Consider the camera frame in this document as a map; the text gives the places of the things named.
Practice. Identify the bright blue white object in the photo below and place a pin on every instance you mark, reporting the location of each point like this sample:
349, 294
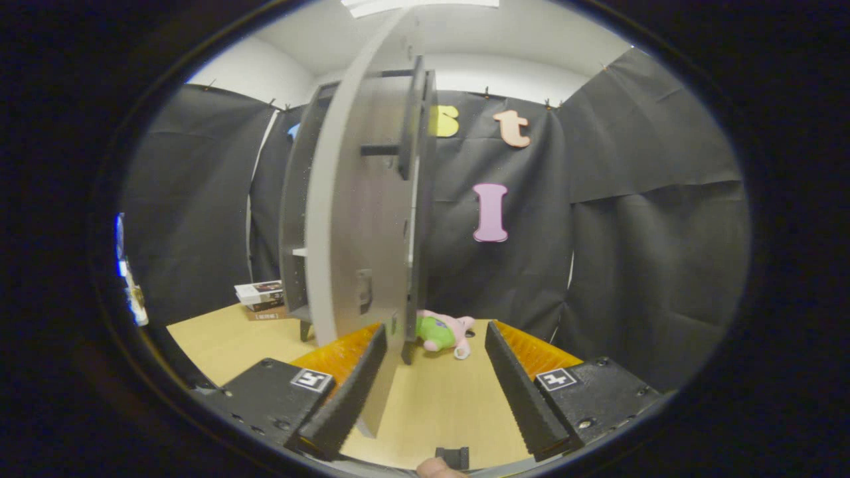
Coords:
136, 292

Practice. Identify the grey shoe cabinet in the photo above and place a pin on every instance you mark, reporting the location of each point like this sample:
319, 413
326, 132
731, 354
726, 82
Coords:
292, 232

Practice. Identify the ceiling light panel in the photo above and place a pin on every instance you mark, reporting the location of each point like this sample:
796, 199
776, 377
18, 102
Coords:
418, 5

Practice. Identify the white book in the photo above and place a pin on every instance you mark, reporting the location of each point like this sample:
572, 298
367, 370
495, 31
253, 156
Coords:
259, 291

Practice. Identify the black backdrop cloth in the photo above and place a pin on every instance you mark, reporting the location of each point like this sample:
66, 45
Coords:
651, 265

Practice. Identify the brown book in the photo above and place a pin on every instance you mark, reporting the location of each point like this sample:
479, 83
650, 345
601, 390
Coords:
269, 313

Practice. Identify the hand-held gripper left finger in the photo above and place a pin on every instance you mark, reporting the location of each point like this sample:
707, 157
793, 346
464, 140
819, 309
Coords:
352, 398

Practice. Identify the small black block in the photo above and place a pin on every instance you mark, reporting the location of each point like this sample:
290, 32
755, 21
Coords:
453, 458

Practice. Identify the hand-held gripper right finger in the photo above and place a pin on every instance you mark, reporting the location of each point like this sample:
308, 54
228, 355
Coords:
521, 392

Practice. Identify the pink green plush toy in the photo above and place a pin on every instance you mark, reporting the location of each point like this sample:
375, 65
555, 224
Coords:
435, 332

